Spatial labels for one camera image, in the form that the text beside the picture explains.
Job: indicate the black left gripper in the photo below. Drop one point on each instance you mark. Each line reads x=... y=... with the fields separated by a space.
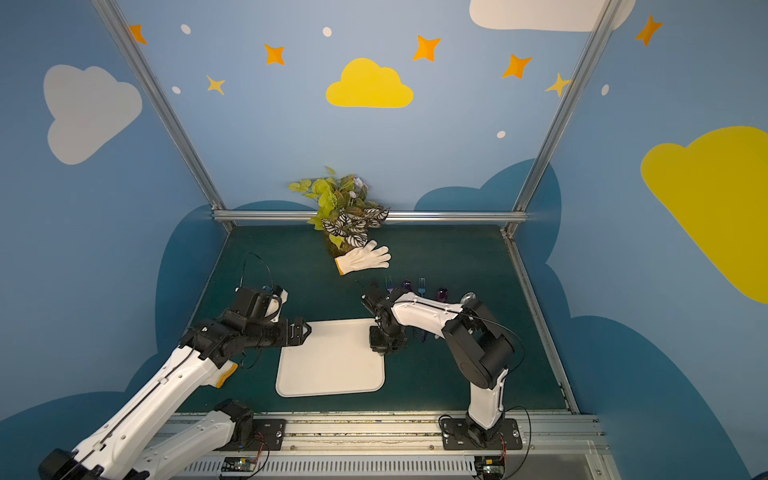
x=287 y=332

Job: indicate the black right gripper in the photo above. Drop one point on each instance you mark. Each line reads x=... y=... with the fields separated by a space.
x=385 y=339

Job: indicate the silver spoon pink handle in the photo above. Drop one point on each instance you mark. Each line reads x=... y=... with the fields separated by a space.
x=468 y=299

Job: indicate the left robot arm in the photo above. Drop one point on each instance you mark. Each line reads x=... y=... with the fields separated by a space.
x=206 y=356

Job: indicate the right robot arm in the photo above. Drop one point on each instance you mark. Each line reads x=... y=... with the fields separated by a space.
x=484 y=350

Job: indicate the white tray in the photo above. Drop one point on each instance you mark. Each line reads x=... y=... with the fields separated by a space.
x=335 y=359

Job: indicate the white work glove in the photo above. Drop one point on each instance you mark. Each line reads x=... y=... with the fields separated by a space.
x=370 y=256

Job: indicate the potted artificial plant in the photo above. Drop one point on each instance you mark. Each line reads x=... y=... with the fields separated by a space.
x=344 y=214

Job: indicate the left controller board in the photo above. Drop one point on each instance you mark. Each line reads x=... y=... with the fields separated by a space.
x=239 y=466

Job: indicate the controller board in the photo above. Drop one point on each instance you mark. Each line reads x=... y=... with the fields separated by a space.
x=239 y=466
x=489 y=468

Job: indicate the right controller board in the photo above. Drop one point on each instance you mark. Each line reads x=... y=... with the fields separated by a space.
x=489 y=468

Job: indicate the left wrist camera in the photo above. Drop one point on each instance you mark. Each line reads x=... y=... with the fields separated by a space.
x=274 y=300

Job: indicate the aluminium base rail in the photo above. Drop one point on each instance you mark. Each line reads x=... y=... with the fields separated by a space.
x=417 y=432

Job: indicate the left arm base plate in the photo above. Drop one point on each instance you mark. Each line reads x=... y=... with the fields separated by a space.
x=264 y=433

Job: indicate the horizontal aluminium frame rail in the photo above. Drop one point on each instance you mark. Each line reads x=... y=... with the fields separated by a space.
x=394 y=216

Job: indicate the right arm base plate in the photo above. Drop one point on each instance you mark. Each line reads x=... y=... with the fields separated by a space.
x=459 y=434

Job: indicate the right aluminium corner post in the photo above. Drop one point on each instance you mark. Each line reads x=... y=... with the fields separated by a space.
x=585 y=66

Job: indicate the aluminium corner post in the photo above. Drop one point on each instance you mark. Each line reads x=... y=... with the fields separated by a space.
x=116 y=24
x=585 y=66

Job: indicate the right table edge rail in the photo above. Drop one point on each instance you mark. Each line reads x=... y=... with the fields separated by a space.
x=542 y=328

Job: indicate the left aluminium corner post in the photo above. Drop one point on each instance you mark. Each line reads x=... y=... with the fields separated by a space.
x=116 y=24

